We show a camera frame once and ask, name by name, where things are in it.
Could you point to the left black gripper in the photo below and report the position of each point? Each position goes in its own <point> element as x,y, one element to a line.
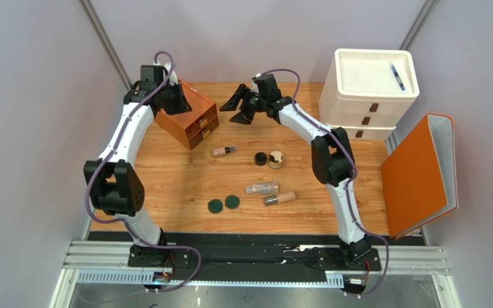
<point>183,106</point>

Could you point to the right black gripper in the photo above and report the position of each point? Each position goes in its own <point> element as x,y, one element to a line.
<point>249,104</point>

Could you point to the orange drawer box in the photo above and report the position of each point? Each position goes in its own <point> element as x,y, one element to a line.
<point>193,127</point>

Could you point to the clear glitter bottle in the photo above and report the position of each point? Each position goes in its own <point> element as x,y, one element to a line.
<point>263,188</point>

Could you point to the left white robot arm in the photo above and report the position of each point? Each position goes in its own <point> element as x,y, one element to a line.
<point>115,193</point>

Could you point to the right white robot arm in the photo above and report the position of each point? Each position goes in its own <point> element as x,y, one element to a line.
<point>331,154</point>

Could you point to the black round jar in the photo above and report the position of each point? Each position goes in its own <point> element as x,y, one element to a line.
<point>260,158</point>

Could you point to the gold lid cream jar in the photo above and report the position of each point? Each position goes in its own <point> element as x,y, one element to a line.
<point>276,159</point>

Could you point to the green round compact right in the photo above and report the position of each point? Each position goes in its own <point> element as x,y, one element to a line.
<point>232,202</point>

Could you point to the green round compact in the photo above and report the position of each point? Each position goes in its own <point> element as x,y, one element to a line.
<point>232,202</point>
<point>215,206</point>

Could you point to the green round compact left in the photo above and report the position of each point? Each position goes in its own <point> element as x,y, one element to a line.
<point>215,206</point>

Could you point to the beige bottle grey cap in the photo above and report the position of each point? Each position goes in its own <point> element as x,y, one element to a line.
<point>280,198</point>

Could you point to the white three-drawer cabinet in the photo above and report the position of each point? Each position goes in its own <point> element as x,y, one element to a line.
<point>361,94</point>

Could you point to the blue pen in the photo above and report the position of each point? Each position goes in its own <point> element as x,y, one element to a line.
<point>397,77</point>

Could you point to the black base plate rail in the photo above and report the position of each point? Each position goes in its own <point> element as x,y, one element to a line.
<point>318,257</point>

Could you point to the orange ring binder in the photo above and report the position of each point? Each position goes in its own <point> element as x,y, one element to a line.
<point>419,176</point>

